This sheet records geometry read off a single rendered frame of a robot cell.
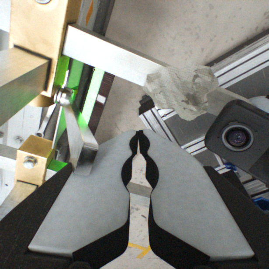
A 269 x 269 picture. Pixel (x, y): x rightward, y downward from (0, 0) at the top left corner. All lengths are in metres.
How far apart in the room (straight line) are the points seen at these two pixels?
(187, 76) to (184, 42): 0.89
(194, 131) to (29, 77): 0.94
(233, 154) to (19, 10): 0.23
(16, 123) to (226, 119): 0.55
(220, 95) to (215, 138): 0.10
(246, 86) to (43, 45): 0.93
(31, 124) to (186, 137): 0.76
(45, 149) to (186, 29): 0.92
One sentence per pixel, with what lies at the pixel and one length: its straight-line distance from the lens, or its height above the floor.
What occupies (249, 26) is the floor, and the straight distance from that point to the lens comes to 1.22.
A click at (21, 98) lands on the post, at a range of 0.19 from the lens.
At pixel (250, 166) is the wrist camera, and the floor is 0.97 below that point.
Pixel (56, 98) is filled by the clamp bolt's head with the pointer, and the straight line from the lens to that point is 0.27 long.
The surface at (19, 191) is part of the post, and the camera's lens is 0.41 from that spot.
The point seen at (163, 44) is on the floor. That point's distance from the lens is 1.10.
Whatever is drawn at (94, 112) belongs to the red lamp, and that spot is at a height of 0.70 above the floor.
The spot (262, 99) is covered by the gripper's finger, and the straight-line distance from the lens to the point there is 0.29.
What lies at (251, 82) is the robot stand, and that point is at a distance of 1.05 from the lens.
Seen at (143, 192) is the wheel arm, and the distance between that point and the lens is 0.42.
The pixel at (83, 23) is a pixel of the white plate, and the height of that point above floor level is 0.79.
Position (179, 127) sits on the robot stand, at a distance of 1.03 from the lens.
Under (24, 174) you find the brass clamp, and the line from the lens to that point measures 0.41.
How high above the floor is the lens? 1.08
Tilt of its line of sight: 58 degrees down
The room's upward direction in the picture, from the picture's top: 179 degrees counter-clockwise
